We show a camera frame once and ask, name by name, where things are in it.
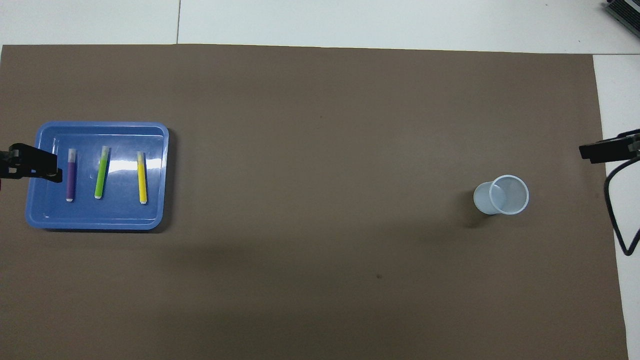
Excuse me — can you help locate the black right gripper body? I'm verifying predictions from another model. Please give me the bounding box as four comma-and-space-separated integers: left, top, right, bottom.
617, 128, 640, 157

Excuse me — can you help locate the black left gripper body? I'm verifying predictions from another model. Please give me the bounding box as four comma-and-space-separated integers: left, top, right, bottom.
0, 148, 23, 180

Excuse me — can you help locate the purple marker pen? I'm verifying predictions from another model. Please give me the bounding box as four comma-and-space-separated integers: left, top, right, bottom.
66, 148, 78, 203

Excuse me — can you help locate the green marker pen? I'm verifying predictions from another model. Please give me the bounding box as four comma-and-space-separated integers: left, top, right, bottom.
94, 145, 111, 200

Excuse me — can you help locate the yellow marker pen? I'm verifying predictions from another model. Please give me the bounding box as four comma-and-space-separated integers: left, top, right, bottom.
136, 151, 148, 205

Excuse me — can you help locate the blue plastic tray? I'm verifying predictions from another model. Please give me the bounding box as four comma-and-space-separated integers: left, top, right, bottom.
25, 121, 170, 232

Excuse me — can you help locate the translucent plastic cup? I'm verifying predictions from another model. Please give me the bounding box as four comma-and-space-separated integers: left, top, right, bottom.
473, 174, 530, 216

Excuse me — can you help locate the grey ribbed device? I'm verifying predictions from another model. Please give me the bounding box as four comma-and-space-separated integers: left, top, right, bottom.
602, 0, 640, 32

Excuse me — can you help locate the brown table mat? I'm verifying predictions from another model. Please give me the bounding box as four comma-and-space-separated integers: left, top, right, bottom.
0, 44, 630, 360

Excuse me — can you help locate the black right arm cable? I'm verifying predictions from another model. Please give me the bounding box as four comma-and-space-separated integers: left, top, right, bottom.
603, 155, 640, 256

